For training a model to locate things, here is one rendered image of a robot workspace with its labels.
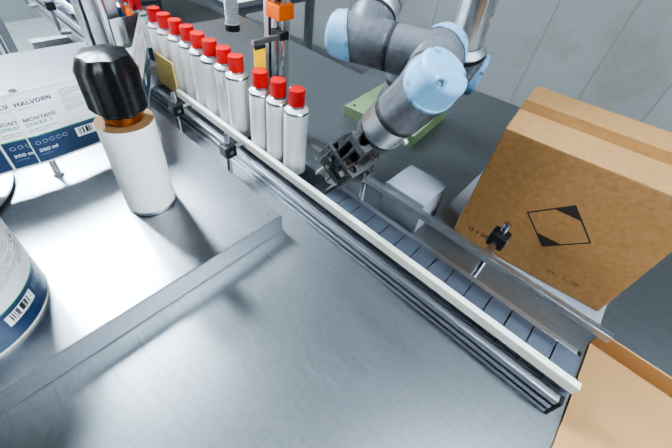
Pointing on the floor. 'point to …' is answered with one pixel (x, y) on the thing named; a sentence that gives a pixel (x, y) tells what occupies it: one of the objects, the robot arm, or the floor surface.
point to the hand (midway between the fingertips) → (332, 177)
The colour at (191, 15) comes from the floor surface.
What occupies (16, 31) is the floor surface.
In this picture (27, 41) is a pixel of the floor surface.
